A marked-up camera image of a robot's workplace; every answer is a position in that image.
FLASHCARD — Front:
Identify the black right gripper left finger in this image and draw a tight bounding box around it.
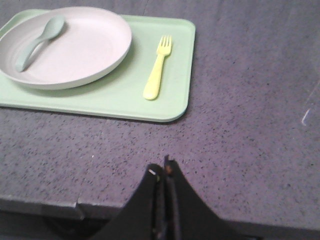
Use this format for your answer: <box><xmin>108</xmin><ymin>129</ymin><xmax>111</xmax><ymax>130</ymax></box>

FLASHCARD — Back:
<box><xmin>90</xmin><ymin>163</ymin><xmax>163</xmax><ymax>240</ymax></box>

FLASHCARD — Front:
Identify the light green plastic tray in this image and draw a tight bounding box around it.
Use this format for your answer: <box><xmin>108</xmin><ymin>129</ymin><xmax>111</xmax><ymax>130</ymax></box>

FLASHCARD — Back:
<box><xmin>0</xmin><ymin>9</ymin><xmax>196</xmax><ymax>122</ymax></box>

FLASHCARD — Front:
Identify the white round plate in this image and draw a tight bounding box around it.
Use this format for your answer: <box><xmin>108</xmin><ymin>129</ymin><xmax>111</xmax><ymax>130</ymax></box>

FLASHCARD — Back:
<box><xmin>0</xmin><ymin>6</ymin><xmax>132</xmax><ymax>90</ymax></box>

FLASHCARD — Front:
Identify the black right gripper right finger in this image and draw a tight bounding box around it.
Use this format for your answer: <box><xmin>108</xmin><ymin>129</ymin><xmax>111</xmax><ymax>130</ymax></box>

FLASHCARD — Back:
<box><xmin>164</xmin><ymin>155</ymin><xmax>260</xmax><ymax>240</ymax></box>

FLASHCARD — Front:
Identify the sage green plastic spoon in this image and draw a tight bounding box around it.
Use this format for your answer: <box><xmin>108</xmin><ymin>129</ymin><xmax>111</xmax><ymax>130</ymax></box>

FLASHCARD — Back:
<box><xmin>15</xmin><ymin>15</ymin><xmax>65</xmax><ymax>72</ymax></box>

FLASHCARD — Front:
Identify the yellow plastic fork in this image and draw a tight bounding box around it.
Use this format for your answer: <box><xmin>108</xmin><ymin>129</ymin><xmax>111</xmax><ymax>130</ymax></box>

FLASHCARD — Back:
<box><xmin>143</xmin><ymin>35</ymin><xmax>172</xmax><ymax>101</ymax></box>

